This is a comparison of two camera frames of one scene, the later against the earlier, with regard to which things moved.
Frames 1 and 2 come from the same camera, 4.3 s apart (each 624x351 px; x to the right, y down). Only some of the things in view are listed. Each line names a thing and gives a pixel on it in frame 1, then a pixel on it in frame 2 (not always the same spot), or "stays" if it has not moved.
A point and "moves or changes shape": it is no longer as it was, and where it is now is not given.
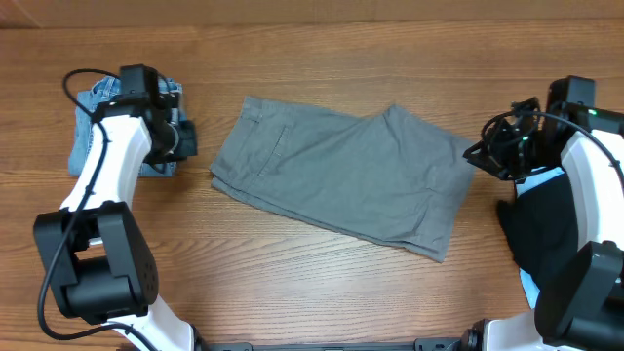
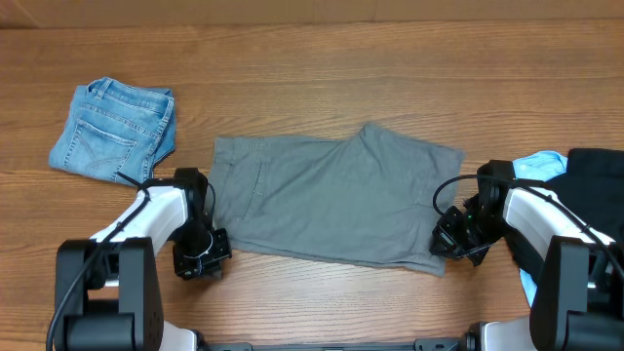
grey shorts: [389, 179] moves or changes shape
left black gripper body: [187, 141] → [197, 252]
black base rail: [424, 344] stays
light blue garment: [526, 182] stays
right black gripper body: [487, 159] → [447, 234]
